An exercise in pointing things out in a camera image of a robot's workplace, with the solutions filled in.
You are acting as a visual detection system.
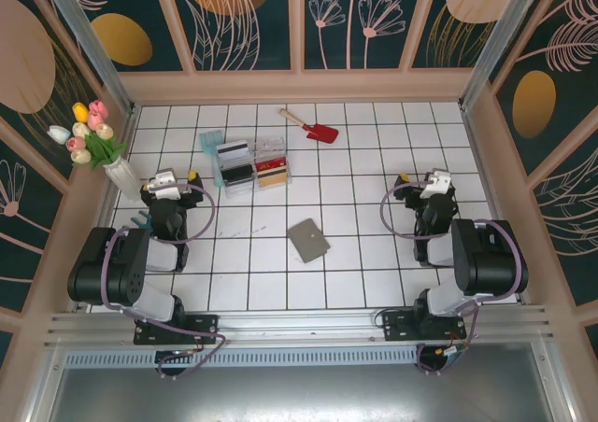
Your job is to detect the grey card holder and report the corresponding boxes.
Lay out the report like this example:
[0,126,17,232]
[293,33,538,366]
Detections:
[286,217,332,264]

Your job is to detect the black card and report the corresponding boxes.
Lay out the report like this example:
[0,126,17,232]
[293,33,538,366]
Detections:
[221,163,254,184]

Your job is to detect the white magnetic stripe card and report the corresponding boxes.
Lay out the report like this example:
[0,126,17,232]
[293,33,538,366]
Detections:
[216,140,250,162]

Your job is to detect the tan gold card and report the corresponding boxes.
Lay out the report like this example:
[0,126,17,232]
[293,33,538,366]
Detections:
[257,167,289,189]

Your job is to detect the clear acrylic card organizer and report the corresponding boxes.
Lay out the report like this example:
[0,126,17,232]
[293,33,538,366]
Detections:
[215,135,293,200]

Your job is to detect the white ribbed vase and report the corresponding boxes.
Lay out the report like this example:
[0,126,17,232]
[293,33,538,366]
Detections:
[104,156,147,203]

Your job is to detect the light blue toy rake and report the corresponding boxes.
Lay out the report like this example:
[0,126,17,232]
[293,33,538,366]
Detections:
[199,131,226,189]

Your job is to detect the tulip bouquet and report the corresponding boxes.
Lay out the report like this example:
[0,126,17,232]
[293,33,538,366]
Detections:
[66,99,127,170]

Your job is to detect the red toy shovel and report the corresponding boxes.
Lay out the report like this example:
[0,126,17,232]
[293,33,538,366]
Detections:
[278,107,339,145]

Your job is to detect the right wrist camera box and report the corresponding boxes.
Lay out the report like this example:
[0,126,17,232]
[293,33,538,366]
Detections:
[420,169,455,201]

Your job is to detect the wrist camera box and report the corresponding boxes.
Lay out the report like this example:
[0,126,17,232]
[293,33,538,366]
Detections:
[420,169,455,201]
[148,170,181,200]

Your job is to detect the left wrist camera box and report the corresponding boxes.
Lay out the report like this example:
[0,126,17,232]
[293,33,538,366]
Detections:
[148,170,181,200]

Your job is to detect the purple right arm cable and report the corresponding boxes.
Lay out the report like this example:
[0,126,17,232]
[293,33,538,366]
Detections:
[379,172,529,376]

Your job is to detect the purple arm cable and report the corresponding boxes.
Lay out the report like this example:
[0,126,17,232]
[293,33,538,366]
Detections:
[100,182,230,382]
[379,172,529,376]

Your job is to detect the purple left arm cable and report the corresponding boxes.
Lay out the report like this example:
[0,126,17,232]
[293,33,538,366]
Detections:
[100,182,230,382]

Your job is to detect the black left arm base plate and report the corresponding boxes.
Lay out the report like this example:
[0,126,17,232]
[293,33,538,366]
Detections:
[133,312,221,346]

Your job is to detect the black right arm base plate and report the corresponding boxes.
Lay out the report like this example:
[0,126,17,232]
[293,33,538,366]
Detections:
[381,307,467,344]

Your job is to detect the aluminium frame post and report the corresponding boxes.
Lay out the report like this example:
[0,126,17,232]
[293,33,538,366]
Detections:
[39,0,136,118]
[460,0,557,110]

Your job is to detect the aluminium mounting rail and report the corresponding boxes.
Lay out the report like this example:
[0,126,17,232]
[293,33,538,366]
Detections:
[44,304,555,349]

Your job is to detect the slotted grey cable duct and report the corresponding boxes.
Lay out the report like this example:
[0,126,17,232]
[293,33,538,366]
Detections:
[63,346,421,368]

